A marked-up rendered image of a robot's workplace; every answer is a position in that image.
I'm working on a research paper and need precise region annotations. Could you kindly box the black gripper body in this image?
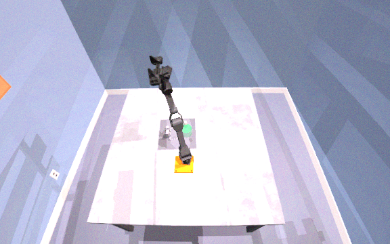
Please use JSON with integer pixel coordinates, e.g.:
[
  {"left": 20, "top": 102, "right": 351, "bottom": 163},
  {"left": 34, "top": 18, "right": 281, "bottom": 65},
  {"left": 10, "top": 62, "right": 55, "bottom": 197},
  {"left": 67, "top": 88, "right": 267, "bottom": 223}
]
[{"left": 150, "top": 56, "right": 165, "bottom": 86}]

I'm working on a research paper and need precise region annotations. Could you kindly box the green glass bottle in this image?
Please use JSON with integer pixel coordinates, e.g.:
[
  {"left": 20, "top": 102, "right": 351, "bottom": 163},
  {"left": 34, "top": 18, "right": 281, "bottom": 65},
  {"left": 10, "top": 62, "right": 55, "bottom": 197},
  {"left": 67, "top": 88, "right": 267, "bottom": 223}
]
[{"left": 182, "top": 121, "right": 192, "bottom": 138}]

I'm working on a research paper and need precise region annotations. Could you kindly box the grey flat mat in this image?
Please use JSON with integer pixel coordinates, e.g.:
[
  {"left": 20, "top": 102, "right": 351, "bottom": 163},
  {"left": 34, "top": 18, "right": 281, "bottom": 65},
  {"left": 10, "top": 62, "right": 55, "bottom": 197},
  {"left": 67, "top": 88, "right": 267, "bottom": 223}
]
[{"left": 157, "top": 119, "right": 196, "bottom": 150}]

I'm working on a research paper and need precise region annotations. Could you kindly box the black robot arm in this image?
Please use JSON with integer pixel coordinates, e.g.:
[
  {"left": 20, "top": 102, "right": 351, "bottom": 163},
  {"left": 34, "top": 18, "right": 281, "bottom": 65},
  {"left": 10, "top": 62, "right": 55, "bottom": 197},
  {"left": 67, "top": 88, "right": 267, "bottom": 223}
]
[{"left": 158, "top": 66, "right": 192, "bottom": 165}]

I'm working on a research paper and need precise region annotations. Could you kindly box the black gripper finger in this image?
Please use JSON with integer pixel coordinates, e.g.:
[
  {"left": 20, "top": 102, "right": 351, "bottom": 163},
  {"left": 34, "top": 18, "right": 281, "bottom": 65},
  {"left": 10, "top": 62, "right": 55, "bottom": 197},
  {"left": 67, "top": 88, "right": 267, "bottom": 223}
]
[
  {"left": 148, "top": 68, "right": 159, "bottom": 81},
  {"left": 149, "top": 56, "right": 161, "bottom": 63}
]

